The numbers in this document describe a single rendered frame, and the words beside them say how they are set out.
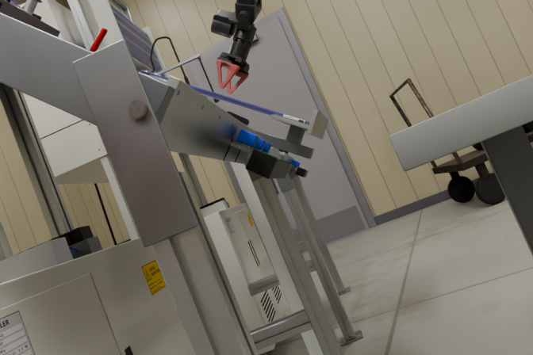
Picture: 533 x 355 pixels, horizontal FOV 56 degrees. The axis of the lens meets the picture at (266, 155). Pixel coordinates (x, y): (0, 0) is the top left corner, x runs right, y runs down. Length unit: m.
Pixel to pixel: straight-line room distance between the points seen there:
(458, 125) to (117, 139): 0.31
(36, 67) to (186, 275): 0.25
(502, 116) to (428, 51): 4.01
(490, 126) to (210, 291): 0.30
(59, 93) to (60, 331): 0.38
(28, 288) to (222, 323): 0.38
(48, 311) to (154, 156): 0.40
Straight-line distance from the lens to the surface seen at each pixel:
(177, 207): 0.42
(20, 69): 0.54
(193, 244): 0.42
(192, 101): 0.55
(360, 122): 4.52
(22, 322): 0.72
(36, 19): 1.22
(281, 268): 1.44
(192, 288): 0.44
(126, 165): 0.43
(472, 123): 0.51
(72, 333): 0.80
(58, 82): 0.51
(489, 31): 4.55
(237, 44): 1.48
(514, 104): 0.51
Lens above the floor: 0.59
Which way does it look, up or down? 5 degrees up
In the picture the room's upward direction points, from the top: 23 degrees counter-clockwise
